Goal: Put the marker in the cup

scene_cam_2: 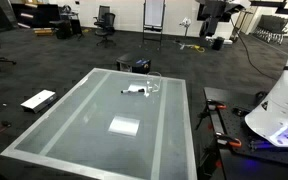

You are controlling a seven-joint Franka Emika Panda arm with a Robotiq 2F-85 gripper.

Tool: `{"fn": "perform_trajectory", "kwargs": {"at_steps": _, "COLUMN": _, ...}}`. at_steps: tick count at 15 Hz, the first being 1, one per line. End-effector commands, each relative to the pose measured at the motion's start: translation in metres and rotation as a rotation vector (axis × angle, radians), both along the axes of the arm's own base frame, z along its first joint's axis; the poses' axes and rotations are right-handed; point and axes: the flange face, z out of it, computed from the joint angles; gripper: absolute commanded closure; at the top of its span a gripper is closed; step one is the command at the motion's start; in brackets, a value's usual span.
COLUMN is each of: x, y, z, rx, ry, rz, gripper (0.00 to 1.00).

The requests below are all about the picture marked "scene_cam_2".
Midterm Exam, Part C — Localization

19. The black perforated robot base table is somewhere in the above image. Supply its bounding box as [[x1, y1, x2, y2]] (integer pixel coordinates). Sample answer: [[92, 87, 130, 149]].
[[199, 87, 288, 180]]

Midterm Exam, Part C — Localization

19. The black bin with items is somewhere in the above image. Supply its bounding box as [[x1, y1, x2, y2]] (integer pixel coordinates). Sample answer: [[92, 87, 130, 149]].
[[116, 51, 152, 74]]

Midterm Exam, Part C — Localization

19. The whiteboard on stand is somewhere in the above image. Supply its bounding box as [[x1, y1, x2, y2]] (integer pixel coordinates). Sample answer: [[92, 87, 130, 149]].
[[142, 0, 166, 45]]

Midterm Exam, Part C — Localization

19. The black desk with shelves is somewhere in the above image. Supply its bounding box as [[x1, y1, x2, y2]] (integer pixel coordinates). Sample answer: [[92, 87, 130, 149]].
[[11, 2, 84, 40]]

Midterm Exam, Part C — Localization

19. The orange handled clamp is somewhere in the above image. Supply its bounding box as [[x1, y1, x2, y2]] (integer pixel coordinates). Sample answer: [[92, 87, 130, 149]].
[[207, 99, 227, 110], [215, 132, 242, 148]]

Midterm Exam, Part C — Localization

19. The clear glass cup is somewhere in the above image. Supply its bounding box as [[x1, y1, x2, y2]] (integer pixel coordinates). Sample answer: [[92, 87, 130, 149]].
[[147, 72, 161, 92]]

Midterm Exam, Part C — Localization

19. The white flat box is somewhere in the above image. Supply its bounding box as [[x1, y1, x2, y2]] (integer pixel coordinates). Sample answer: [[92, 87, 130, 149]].
[[21, 90, 57, 113]]

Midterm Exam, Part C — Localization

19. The black and white marker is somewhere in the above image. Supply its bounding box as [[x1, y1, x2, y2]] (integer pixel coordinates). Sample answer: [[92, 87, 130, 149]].
[[121, 89, 145, 94]]

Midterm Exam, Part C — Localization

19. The row of stacked chairs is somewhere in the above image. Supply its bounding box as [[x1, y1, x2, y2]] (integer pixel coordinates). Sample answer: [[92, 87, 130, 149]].
[[253, 15, 288, 45]]

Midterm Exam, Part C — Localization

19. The black bucket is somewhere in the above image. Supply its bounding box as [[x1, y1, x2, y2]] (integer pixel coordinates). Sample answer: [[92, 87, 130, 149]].
[[212, 37, 224, 50]]

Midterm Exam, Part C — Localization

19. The black monitor screen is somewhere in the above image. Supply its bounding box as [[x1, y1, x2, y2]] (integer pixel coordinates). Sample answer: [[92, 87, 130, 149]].
[[196, 0, 250, 22]]

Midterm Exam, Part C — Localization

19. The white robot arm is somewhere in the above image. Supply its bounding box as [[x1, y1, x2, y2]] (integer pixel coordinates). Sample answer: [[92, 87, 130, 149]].
[[245, 58, 288, 148]]

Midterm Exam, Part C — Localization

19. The black floor cable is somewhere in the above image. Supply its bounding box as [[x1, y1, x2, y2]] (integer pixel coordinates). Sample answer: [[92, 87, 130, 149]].
[[229, 16, 280, 82]]

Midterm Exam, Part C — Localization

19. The black office chair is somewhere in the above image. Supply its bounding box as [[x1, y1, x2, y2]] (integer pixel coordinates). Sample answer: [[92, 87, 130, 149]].
[[95, 6, 115, 47]]

